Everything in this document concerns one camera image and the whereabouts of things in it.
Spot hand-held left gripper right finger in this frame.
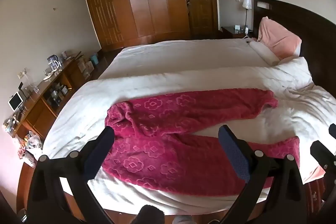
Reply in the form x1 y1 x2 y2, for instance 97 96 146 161
218 125 307 224

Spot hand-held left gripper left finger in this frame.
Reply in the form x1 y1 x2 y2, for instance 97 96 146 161
26 126 116 224

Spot magenta fleece pants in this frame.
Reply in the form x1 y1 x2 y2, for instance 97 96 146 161
101 88 301 197

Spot pink bed sheet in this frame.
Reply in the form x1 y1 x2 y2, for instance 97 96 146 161
302 163 327 186

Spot red patterned rug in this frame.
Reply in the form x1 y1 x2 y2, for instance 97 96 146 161
302 173 334 215

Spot clear plastic bag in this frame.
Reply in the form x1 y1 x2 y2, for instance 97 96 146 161
24 131 44 159

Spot wooden sideboard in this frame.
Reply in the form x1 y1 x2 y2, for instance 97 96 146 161
3 55 88 141

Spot white duvet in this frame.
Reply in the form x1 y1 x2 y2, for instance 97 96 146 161
42 56 336 216

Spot white cardboard box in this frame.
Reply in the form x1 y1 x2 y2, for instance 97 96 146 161
78 59 95 75

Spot grey slipper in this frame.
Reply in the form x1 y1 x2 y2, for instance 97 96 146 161
173 215 195 224

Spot dark fuzzy slipper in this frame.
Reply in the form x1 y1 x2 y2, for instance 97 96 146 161
138 205 165 224

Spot clear electric kettle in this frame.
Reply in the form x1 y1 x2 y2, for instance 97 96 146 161
47 55 62 71

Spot white tablet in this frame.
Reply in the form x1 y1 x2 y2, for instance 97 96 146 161
8 92 23 111

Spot white bolster pillow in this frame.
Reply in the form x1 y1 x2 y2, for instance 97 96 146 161
249 41 280 66

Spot pink pillow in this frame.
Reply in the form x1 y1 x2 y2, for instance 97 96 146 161
258 16 302 61

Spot bed with white sheet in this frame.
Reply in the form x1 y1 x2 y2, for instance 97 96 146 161
98 38 265 80

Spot dark wooden headboard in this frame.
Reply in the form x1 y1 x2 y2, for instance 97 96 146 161
252 0 336 106

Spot dark wooden nightstand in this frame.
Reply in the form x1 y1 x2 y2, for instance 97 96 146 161
221 26 254 39

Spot wooden wardrobe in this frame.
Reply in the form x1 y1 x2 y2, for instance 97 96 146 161
68 0 222 53

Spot white table lamp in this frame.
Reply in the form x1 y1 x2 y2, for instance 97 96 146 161
242 0 253 31

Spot wooden door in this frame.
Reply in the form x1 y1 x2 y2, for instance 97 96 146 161
181 0 219 39

